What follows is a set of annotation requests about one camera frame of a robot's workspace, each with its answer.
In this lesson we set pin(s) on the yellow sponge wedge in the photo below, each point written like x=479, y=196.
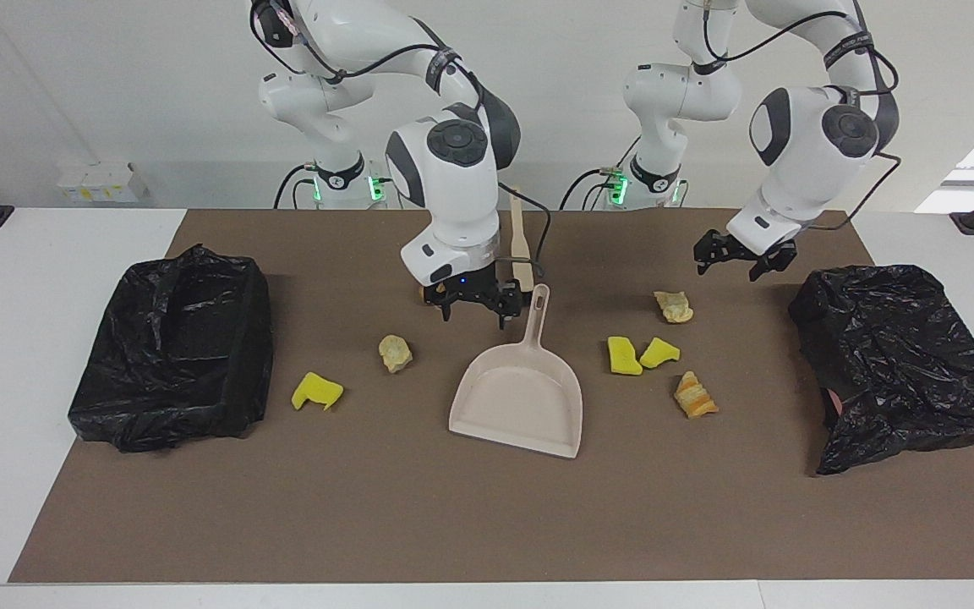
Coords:
x=659, y=353

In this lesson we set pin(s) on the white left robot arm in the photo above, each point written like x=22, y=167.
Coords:
x=808, y=152

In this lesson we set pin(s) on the pale crumpled food piece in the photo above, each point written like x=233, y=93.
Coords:
x=395, y=353

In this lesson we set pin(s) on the white wall socket box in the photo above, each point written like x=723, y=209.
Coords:
x=102, y=182

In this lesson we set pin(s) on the beige hand brush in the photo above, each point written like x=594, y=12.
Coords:
x=521, y=245

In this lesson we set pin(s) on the pale flaky pastry piece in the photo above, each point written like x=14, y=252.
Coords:
x=674, y=306

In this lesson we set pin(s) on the open black bag-lined bin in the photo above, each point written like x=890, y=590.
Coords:
x=174, y=355

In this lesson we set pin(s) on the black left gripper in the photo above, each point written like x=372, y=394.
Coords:
x=749, y=247

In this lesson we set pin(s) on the yellow sponge block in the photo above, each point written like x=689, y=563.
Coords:
x=623, y=356

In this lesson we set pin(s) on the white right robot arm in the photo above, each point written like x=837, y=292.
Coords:
x=453, y=194

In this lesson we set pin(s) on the notched yellow sponge piece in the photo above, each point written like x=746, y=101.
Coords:
x=315, y=392

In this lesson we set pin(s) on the orange striped croissant piece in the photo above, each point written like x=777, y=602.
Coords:
x=695, y=396

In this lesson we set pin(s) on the beige plastic dustpan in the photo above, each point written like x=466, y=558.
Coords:
x=521, y=397

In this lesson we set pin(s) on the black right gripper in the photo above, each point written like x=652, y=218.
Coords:
x=470, y=288

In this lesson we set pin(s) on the pink plastic bin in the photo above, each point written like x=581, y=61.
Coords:
x=832, y=406

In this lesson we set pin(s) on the brown table mat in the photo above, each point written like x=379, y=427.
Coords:
x=487, y=507

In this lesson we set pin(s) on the crumpled black trash bag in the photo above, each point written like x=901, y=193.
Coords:
x=901, y=364

